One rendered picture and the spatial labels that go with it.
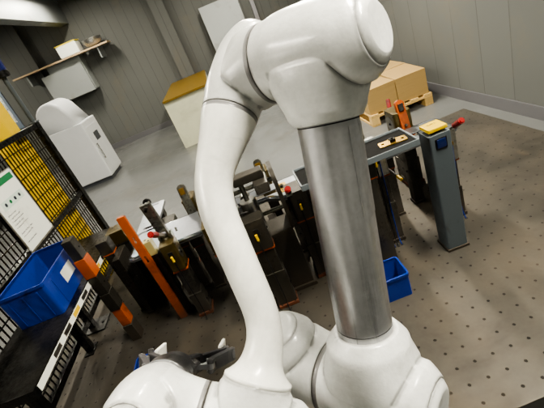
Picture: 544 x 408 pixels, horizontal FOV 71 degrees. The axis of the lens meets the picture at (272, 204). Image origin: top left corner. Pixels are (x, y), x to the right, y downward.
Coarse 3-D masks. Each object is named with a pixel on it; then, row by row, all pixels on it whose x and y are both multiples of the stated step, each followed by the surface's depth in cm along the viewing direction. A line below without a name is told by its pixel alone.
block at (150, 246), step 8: (144, 240) 142; (152, 240) 143; (152, 248) 141; (152, 256) 143; (160, 256) 146; (160, 264) 145; (168, 272) 147; (168, 280) 149; (176, 288) 151; (184, 296) 153; (184, 304) 155; (192, 304) 158
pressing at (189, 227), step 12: (432, 120) 157; (408, 132) 156; (288, 180) 158; (252, 192) 161; (276, 192) 152; (192, 216) 162; (168, 228) 160; (180, 228) 156; (192, 228) 152; (156, 240) 154; (180, 240) 146; (132, 252) 154
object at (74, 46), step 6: (66, 42) 766; (72, 42) 769; (78, 42) 788; (54, 48) 767; (60, 48) 769; (66, 48) 771; (72, 48) 773; (78, 48) 775; (60, 54) 774; (66, 54) 776; (72, 54) 778
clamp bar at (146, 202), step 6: (144, 204) 131; (150, 204) 132; (144, 210) 130; (150, 210) 132; (150, 216) 133; (156, 216) 134; (150, 222) 134; (156, 222) 135; (162, 222) 137; (156, 228) 137; (162, 228) 137; (168, 234) 139
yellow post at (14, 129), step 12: (0, 108) 172; (0, 120) 169; (12, 120) 177; (0, 132) 170; (12, 132) 173; (12, 144) 173; (12, 156) 176; (24, 156) 176; (12, 168) 178; (24, 168) 179; (36, 180) 182; (48, 180) 186; (48, 204) 187; (48, 216) 190; (72, 228) 195
